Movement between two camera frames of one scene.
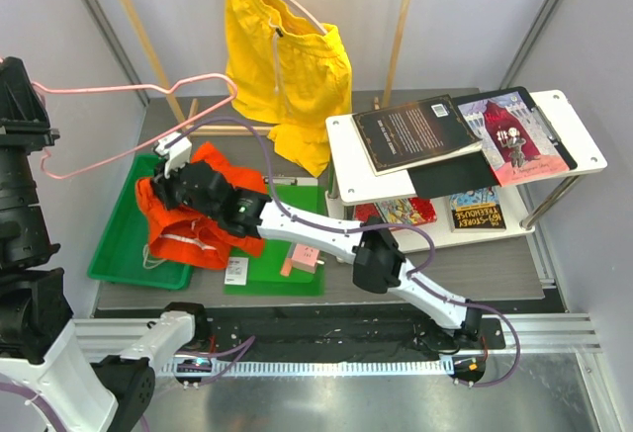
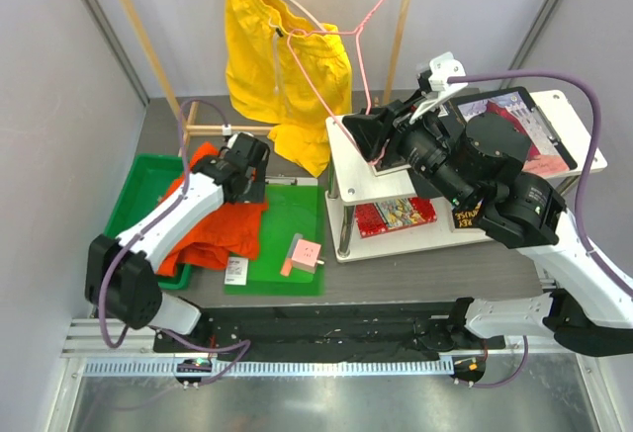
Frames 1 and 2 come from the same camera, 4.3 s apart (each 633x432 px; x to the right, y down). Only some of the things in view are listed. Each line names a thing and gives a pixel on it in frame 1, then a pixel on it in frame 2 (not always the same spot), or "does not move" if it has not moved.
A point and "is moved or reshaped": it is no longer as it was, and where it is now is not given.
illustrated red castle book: (517, 145) does not move
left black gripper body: (24, 135) to (254, 189)
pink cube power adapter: (306, 258) does not move
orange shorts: (188, 238) is moved or reshaped
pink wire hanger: (177, 86) to (354, 32)
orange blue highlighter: (288, 264) does not move
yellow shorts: (283, 68) does not move
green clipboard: (264, 277) does not move
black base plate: (337, 330) does not move
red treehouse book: (402, 212) does not move
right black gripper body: (174, 195) to (419, 142)
